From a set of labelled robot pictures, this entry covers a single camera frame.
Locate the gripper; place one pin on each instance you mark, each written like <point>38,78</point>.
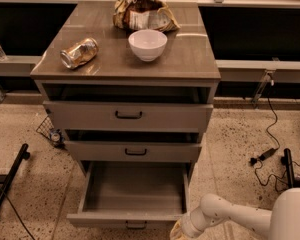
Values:
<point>190,228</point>

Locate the grey bottom drawer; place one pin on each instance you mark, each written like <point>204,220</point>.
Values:
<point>133,195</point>

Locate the grey drawer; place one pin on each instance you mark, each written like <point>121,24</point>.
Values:
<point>128,108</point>
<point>133,195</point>
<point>89,145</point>

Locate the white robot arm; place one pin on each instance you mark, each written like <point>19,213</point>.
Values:
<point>282,222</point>

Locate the grey middle drawer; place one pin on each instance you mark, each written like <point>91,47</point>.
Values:
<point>89,145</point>

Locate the grey top drawer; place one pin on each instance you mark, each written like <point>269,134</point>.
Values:
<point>128,108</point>

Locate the black right stand leg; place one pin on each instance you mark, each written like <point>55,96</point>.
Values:
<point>288,163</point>

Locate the black stand leg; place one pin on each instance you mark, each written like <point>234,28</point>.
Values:
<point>7,179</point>
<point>288,163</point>

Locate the black left stand leg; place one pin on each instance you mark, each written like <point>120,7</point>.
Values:
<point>7,179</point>

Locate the white bowl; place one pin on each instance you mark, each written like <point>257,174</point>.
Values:
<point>147,44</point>

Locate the crumpled chip bag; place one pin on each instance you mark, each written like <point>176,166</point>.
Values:
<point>137,15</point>

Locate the metal rail bracket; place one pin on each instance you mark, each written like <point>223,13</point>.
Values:
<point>266,79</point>

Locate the black wire basket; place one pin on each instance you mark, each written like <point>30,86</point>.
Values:
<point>53,135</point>

